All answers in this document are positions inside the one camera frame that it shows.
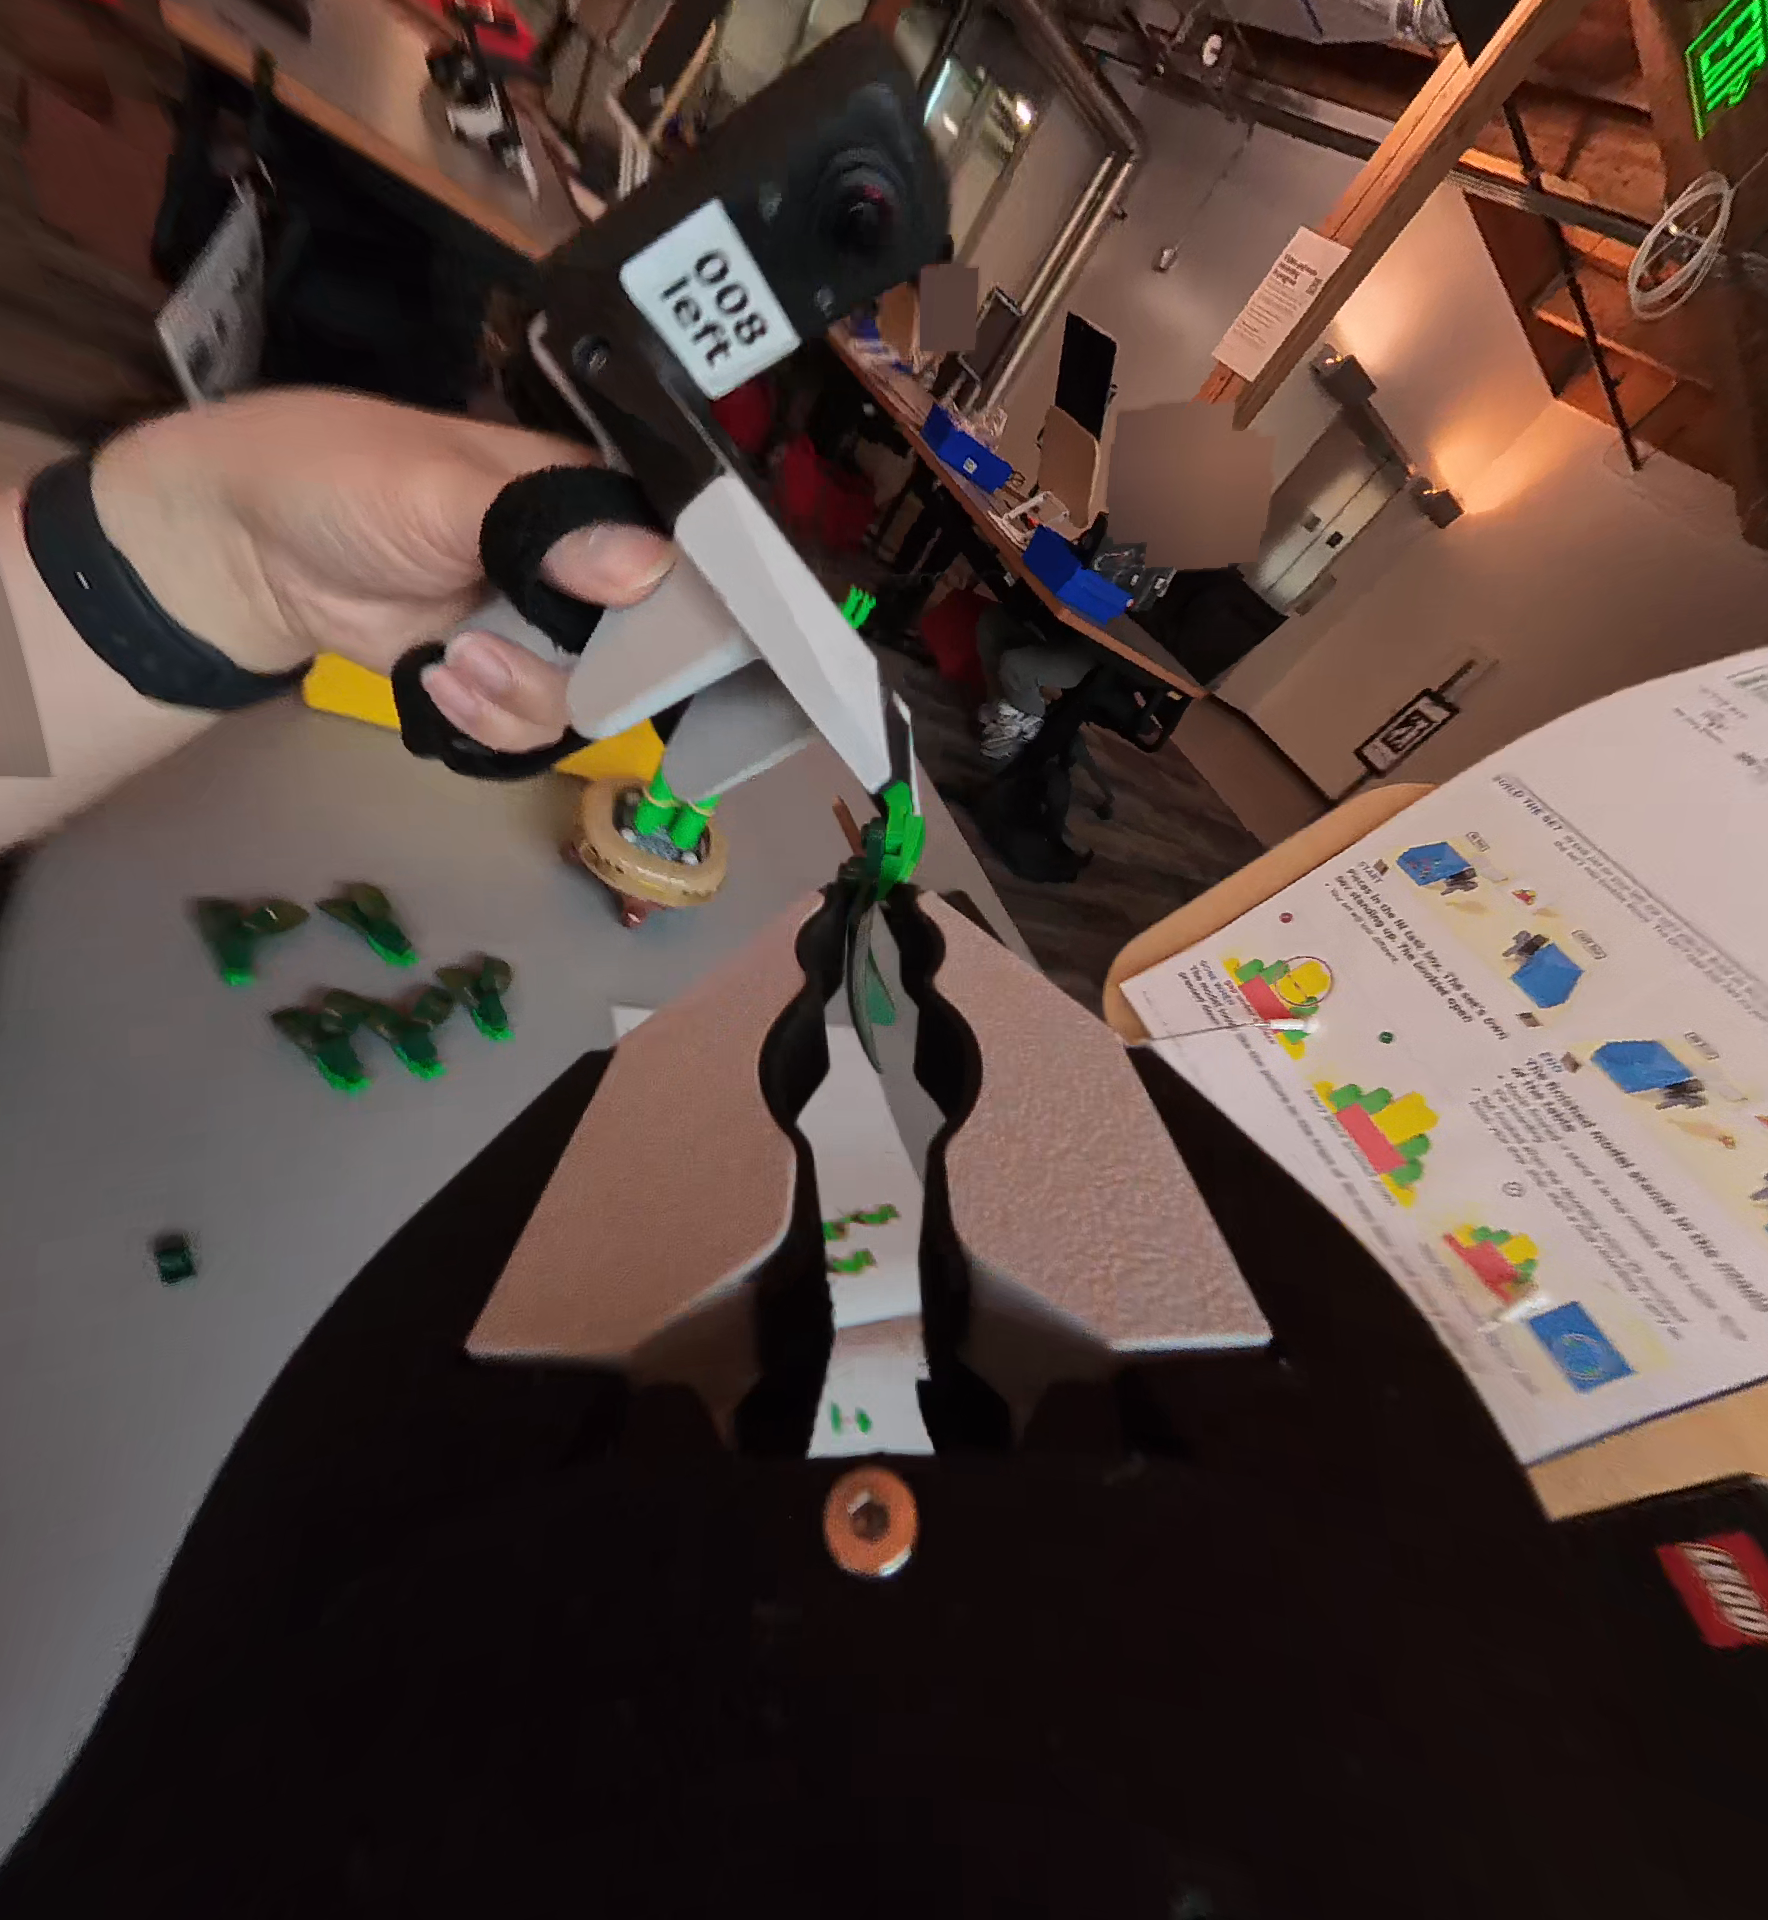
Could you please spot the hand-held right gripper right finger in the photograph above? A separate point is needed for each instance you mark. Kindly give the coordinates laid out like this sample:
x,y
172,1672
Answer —
x,y
1079,1185

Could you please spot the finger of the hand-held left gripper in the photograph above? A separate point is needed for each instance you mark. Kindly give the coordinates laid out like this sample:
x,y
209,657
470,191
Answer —
x,y
795,614
901,748

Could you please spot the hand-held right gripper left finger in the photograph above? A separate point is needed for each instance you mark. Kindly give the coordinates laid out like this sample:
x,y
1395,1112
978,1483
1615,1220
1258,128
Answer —
x,y
646,1199

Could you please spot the green lego plant stem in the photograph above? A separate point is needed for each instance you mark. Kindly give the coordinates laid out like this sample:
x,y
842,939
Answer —
x,y
896,839

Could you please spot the person's left forearm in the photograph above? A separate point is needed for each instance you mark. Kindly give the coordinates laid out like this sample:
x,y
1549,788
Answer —
x,y
16,823

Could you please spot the lego instruction booklet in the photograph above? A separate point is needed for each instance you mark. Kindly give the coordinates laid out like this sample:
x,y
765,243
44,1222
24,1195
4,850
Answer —
x,y
868,1185

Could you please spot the tan round lego pot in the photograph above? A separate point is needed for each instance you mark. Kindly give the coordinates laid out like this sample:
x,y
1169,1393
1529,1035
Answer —
x,y
659,877

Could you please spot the small dark green lego piece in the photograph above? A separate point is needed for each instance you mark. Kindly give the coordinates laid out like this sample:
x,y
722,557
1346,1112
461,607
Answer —
x,y
173,1256

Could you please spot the black lego box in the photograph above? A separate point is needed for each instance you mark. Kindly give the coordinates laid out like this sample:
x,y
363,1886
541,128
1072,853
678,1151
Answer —
x,y
1724,1591

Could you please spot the person's left hand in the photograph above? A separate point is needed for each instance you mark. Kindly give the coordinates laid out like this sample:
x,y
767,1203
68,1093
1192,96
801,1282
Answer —
x,y
314,525

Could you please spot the blue storage bin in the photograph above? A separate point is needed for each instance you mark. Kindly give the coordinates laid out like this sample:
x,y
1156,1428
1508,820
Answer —
x,y
967,450
1072,577

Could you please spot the long wooden workbench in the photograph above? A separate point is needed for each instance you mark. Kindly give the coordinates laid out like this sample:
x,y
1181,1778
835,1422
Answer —
x,y
1124,639

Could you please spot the black monitor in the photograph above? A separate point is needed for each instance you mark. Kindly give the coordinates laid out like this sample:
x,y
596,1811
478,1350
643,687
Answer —
x,y
1082,372

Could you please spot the yellow tape strip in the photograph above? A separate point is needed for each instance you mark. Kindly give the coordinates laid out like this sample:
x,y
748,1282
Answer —
x,y
344,693

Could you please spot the black and white marker sign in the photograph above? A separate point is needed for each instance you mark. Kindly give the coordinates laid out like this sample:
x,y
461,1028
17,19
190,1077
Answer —
x,y
1406,734

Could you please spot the printed instruction sheet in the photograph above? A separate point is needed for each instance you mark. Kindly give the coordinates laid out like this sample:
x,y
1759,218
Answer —
x,y
1574,898

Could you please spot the white printed sign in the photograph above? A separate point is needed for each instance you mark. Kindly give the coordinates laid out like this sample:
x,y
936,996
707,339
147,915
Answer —
x,y
212,299

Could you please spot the black wristband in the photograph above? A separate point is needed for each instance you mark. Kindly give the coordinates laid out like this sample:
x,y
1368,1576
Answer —
x,y
119,601

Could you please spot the green exit sign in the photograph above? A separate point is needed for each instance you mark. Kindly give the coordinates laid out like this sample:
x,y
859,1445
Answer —
x,y
1730,66

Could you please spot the white wall notice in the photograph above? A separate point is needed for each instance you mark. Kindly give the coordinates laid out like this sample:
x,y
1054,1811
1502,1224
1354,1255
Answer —
x,y
1284,299

